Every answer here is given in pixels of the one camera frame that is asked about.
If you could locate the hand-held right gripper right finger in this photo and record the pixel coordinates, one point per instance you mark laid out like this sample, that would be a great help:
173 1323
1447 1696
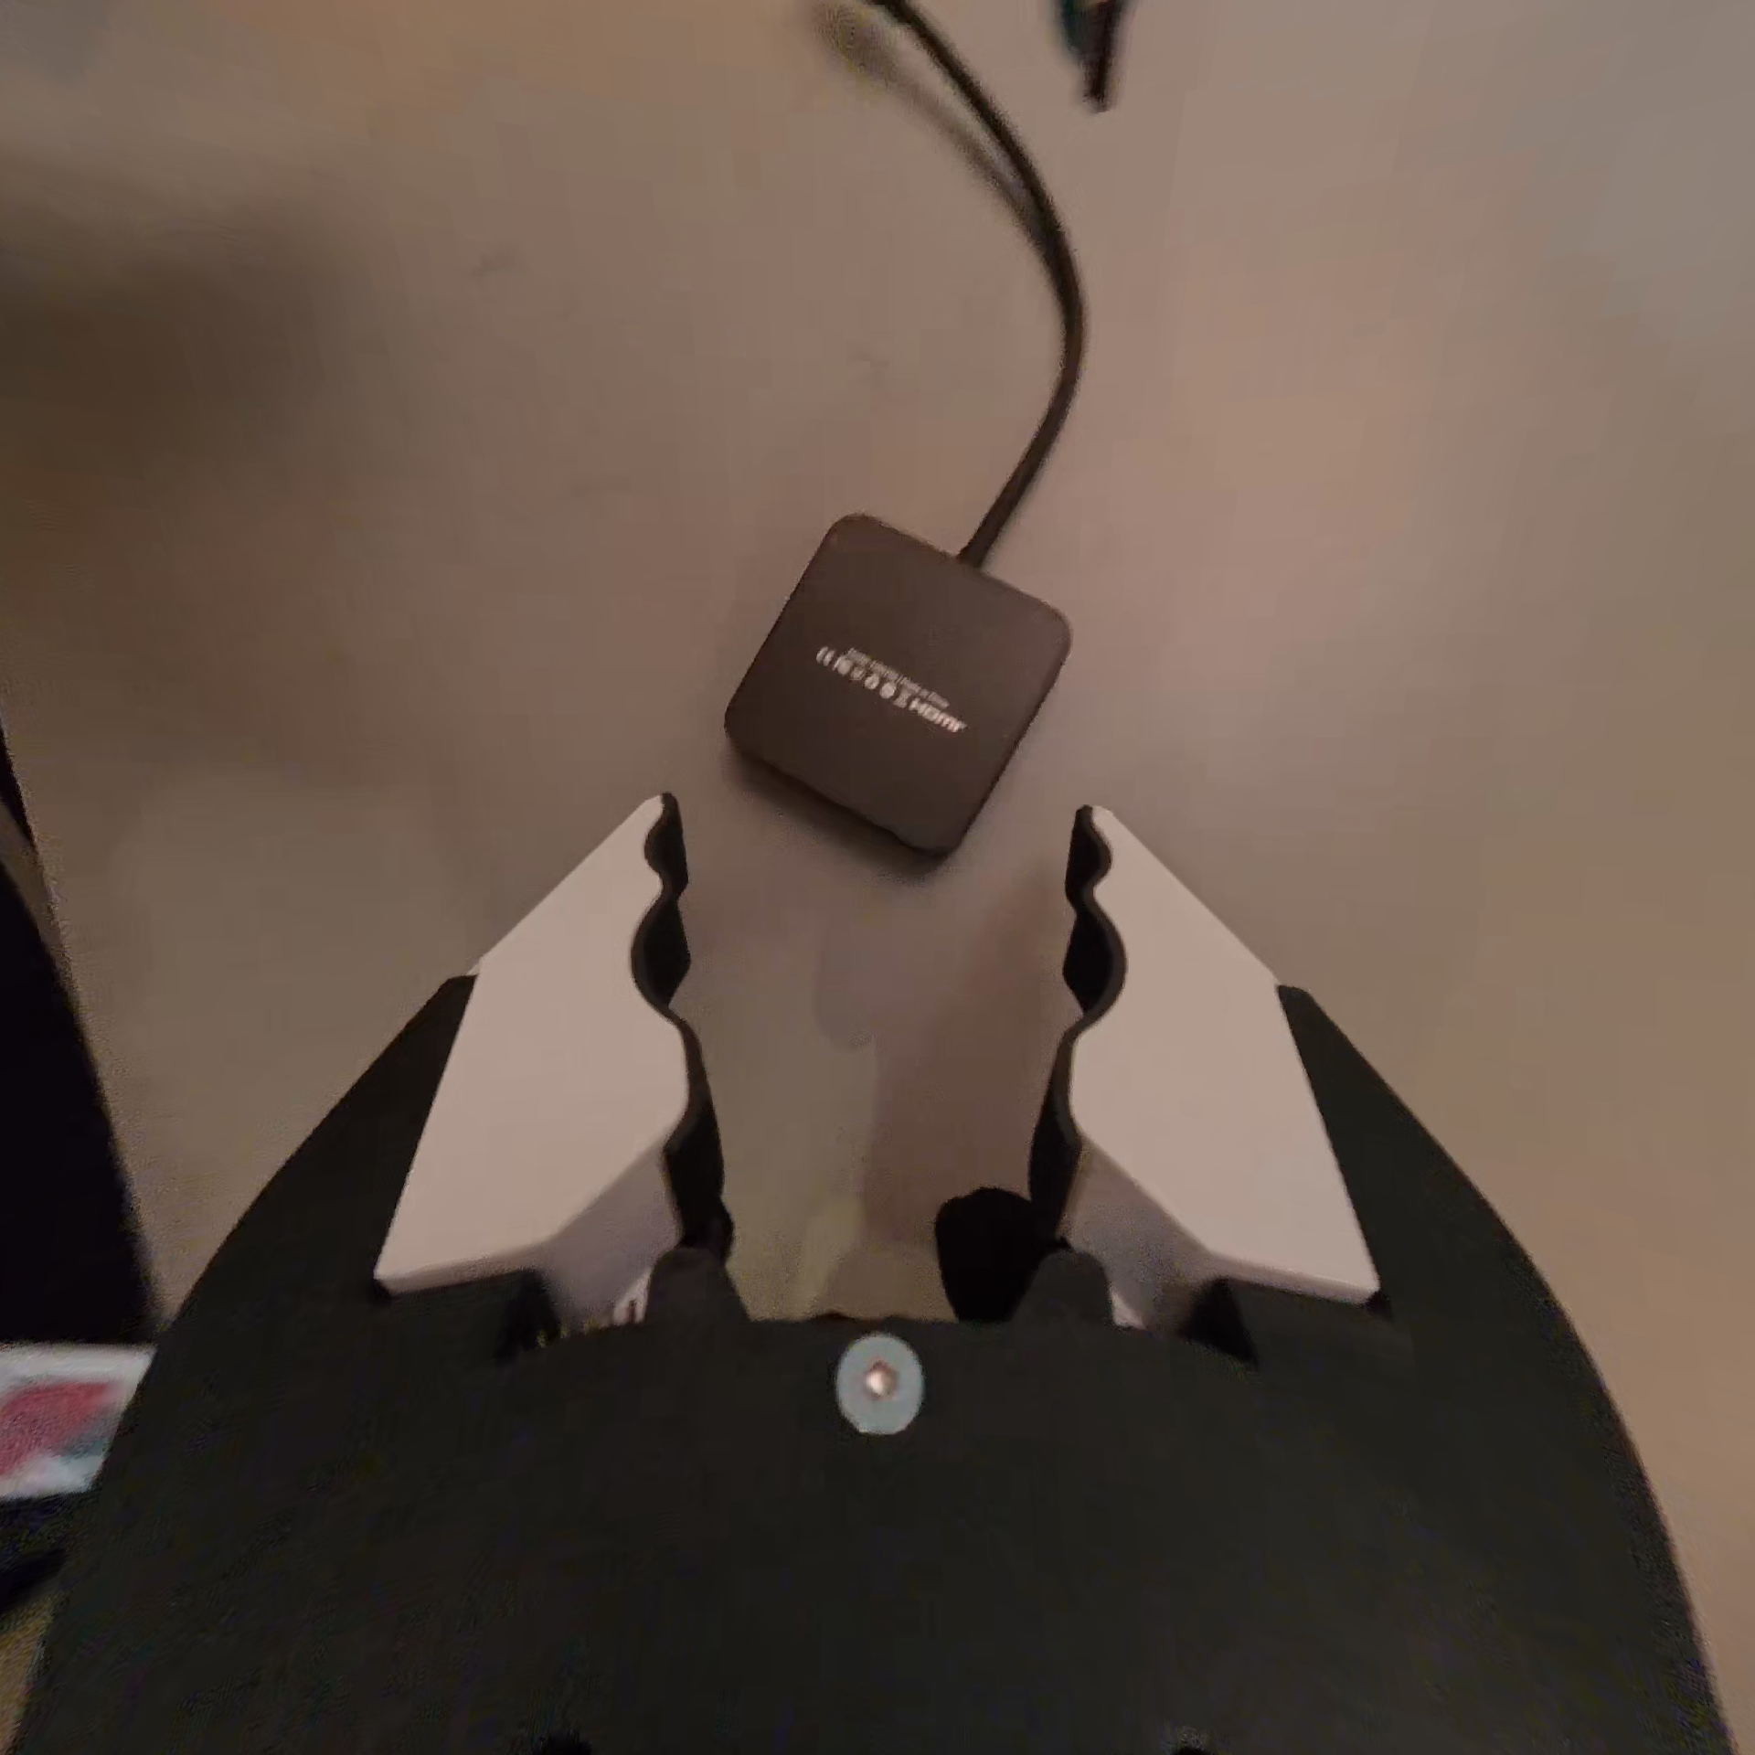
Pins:
1204 1097

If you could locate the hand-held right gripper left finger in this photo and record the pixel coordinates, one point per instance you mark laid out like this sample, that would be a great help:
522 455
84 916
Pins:
549 1097

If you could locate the black square adapter box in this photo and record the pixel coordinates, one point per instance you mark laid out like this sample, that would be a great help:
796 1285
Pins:
899 685

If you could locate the red white printed card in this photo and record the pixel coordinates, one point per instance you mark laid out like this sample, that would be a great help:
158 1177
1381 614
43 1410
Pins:
60 1420

